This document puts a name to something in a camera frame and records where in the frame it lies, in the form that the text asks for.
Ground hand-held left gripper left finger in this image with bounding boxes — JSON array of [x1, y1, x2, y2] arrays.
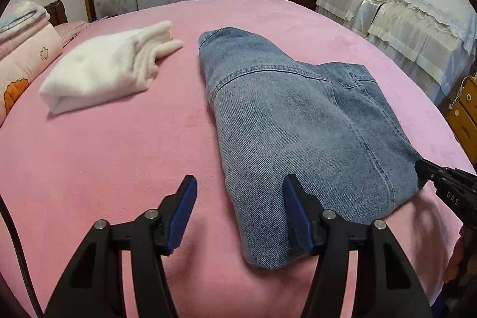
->
[[44, 174, 198, 318]]

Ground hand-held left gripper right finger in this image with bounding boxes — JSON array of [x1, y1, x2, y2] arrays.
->
[[282, 174, 433, 318]]

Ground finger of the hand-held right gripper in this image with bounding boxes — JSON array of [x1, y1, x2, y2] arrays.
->
[[414, 159, 450, 194]]

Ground blue denim jeans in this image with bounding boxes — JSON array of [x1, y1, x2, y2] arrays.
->
[[197, 27, 423, 270]]

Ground person's right hand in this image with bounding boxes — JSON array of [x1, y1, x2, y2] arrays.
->
[[443, 227, 466, 283]]

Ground yellow wooden cabinet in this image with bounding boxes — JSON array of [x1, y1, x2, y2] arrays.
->
[[446, 74, 477, 162]]

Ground pink bed blanket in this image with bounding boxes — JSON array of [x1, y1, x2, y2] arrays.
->
[[0, 0, 476, 318]]

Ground sofa with lace cover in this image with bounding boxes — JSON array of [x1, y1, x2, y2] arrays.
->
[[315, 0, 477, 106]]

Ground folded white fleece garment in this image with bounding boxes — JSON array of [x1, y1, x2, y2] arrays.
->
[[38, 20, 185, 114]]

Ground stack of folded floral quilts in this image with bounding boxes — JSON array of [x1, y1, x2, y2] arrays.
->
[[0, 0, 64, 127]]

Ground wooden headboard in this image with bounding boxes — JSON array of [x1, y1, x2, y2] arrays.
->
[[43, 0, 70, 27]]

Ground black cable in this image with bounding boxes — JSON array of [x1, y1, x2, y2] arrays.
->
[[0, 194, 42, 318]]

